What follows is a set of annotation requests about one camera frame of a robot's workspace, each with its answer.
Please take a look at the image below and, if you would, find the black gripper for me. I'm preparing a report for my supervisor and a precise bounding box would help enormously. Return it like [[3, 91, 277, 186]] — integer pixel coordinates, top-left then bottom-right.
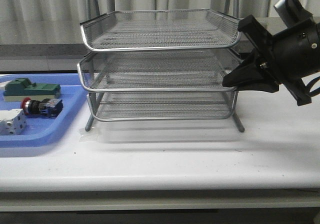
[[222, 15, 320, 106]]

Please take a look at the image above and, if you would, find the red emergency push button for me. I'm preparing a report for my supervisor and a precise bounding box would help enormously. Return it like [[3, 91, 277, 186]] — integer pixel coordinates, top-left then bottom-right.
[[20, 97, 64, 118]]

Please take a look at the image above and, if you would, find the silver mesh tray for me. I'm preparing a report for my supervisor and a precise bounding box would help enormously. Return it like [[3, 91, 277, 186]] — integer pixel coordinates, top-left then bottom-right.
[[80, 9, 241, 52], [77, 49, 240, 93], [87, 91, 238, 122]]

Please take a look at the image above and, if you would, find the silver mesh top tray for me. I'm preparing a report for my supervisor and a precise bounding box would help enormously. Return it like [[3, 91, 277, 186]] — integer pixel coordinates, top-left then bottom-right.
[[80, 9, 241, 52]]

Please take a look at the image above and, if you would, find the silver mesh bottom tray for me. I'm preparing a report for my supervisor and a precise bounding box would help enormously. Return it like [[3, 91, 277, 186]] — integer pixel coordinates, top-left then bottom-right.
[[87, 91, 238, 122]]

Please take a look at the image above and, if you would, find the clear tape strip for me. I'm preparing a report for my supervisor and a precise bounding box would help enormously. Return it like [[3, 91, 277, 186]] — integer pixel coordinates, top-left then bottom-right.
[[78, 127, 101, 142]]

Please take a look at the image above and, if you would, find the blue plastic tray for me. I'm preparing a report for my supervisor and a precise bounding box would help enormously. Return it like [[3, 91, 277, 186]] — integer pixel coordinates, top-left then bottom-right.
[[0, 73, 86, 148]]

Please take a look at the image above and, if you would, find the grey stone counter ledge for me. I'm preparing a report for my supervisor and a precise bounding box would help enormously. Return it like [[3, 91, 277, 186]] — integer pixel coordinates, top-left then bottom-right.
[[0, 17, 320, 58]]

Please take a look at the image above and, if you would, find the white circuit breaker block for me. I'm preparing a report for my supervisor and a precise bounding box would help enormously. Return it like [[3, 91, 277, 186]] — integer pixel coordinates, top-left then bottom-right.
[[0, 108, 27, 136]]

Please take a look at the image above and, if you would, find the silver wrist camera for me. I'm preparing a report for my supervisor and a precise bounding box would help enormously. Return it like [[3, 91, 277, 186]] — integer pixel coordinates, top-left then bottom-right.
[[273, 0, 313, 28]]

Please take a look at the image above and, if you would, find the grey metal rack frame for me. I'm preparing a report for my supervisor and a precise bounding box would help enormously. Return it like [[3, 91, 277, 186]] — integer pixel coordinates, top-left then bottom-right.
[[84, 0, 246, 133]]

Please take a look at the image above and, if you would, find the green and beige switch block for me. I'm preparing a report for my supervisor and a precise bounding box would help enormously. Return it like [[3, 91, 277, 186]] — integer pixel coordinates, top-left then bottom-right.
[[3, 78, 61, 102]]

